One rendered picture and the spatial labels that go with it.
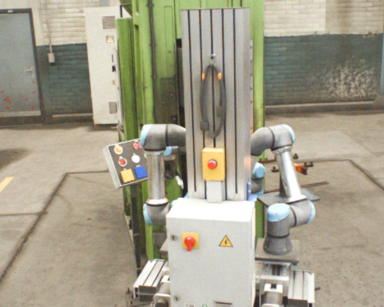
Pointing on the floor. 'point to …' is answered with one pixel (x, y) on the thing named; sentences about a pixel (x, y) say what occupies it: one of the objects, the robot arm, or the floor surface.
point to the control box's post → (135, 228)
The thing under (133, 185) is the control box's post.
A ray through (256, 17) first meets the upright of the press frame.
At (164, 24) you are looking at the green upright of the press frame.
